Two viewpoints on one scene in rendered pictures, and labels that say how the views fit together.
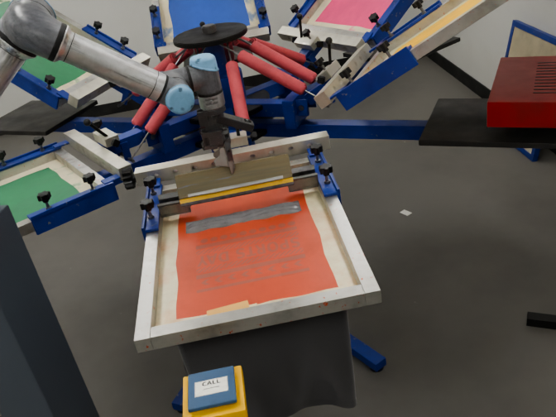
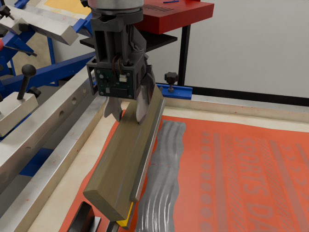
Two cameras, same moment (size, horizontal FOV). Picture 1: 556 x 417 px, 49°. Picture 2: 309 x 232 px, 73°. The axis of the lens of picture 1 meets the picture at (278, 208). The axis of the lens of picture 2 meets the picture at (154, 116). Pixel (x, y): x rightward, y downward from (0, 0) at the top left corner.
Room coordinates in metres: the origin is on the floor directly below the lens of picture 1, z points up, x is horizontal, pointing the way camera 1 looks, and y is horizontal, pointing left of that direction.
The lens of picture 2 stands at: (1.59, 0.44, 1.35)
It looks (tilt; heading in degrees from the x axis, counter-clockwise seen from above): 37 degrees down; 283
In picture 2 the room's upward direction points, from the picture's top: 1 degrees clockwise
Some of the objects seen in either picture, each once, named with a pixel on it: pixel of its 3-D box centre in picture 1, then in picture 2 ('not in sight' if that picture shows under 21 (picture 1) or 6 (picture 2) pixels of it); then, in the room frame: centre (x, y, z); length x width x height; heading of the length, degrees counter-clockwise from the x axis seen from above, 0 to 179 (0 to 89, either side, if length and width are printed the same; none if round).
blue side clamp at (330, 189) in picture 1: (323, 179); (146, 95); (1.76, -0.16, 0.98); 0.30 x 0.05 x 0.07; 2
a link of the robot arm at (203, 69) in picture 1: (204, 74); not in sight; (1.72, 0.14, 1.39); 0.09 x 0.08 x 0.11; 102
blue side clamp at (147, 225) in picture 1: (154, 213); not in sight; (1.73, 0.39, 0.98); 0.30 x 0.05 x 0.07; 2
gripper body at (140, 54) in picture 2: (214, 127); (119, 53); (1.72, 0.14, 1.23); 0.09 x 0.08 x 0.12; 92
